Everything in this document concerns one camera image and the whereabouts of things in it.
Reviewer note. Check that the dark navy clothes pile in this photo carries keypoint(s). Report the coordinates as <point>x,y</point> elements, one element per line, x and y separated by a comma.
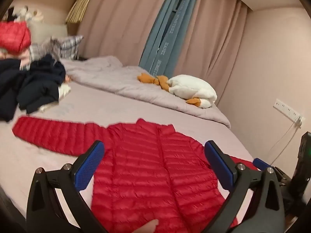
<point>29,88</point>

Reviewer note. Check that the red down jacket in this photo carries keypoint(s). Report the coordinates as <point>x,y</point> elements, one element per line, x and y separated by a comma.
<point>149,171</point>

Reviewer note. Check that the small plush toys on headboard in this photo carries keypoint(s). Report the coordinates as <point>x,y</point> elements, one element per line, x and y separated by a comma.
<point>23,14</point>

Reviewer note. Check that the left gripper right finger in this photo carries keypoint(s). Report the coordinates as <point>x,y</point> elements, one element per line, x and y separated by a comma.
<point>265,212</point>

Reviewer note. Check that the white wall power strip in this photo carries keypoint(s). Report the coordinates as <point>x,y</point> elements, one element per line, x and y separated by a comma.
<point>289,112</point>

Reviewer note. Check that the blue-grey lettered curtain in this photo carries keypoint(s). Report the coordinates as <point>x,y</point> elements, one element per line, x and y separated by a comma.
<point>165,41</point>

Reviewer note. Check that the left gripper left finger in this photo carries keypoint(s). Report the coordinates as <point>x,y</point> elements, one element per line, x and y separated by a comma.
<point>44,211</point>

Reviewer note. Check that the grey folded duvet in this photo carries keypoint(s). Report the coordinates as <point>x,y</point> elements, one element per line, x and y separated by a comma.
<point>108,74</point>

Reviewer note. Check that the person's hand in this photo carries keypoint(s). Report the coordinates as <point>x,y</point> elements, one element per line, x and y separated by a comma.
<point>149,227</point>

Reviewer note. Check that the plaid pillow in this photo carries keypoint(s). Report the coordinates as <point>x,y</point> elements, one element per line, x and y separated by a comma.
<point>58,48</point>

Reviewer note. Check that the beige headboard cushion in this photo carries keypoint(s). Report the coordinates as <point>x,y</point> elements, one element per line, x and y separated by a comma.
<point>40,32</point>

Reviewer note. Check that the white goose plush toy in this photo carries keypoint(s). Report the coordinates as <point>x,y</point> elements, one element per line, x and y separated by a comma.
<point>193,90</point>

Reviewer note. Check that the folded red puffer jacket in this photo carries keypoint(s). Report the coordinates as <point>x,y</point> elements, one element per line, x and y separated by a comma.
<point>15,37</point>

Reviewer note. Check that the pink curtain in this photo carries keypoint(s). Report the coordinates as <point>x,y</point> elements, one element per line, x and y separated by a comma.
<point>208,51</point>

